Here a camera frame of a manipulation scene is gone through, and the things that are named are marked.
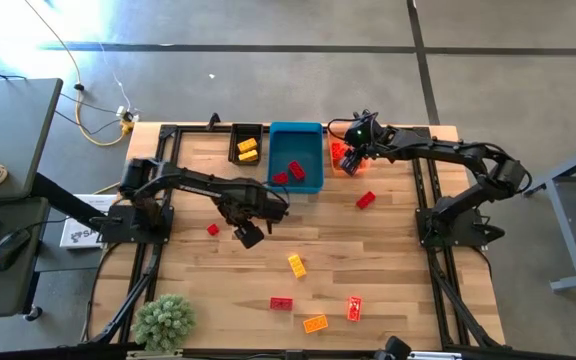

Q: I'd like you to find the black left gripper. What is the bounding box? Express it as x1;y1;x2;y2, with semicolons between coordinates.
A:
217;179;291;250

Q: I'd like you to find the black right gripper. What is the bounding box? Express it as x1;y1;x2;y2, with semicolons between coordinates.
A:
340;114;395;178

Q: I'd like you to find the orange toy brick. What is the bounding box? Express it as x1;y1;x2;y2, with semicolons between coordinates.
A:
346;295;364;323
330;140;350;162

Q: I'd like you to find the yellow two-by-four toy brick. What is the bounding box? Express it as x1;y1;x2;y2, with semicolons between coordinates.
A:
287;253;308;280

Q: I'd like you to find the red two-by-four toy brick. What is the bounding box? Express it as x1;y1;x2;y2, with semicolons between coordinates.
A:
287;159;308;182
269;296;295;312

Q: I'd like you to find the yellow-orange two-by-four toy brick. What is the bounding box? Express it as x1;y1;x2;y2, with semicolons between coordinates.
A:
302;314;330;335

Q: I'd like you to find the orange translucent plastic bin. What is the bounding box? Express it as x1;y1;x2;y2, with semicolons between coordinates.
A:
326;130;372;178

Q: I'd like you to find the blue plastic bin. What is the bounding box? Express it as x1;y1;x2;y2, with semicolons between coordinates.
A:
266;121;326;195

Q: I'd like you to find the black mesh basket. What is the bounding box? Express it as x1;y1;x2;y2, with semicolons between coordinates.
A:
227;122;265;167

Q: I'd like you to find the green artificial plant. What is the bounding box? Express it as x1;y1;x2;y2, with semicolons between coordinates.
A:
131;293;198;353

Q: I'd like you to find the white box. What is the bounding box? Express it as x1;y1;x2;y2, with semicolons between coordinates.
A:
59;193;120;250

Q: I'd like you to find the black diagonal support bar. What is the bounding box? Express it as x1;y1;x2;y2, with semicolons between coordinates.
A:
30;172;122;234

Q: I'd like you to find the black computer mouse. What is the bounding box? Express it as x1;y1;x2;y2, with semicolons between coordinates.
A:
0;228;33;273

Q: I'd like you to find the black aluminium table frame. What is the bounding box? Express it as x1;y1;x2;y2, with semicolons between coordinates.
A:
80;122;508;360

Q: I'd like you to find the yellow extension cable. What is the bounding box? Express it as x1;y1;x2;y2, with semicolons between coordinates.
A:
21;0;137;148

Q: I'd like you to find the silver metal bracket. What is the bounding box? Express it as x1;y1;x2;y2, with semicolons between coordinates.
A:
406;351;464;360

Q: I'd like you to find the grey metal table frame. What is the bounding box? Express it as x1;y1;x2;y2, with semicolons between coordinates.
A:
519;135;576;294

